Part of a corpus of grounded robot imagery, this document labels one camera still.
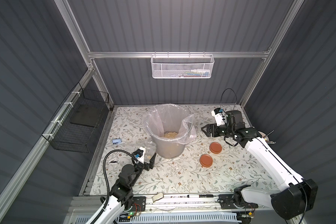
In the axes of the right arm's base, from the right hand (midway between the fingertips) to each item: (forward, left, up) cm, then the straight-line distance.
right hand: (209, 127), depth 78 cm
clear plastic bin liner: (+10, +22, -8) cm, 26 cm away
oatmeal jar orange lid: (-11, +33, -4) cm, 35 cm away
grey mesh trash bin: (-4, +24, -18) cm, 30 cm away
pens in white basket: (+38, +6, +11) cm, 39 cm away
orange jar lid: (-1, -8, -22) cm, 24 cm away
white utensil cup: (+1, -39, -13) cm, 41 cm away
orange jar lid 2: (-10, 0, -23) cm, 25 cm away
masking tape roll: (-31, +29, -20) cm, 47 cm away
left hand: (-11, +34, -9) cm, 37 cm away
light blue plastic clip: (+3, +61, -20) cm, 64 cm away
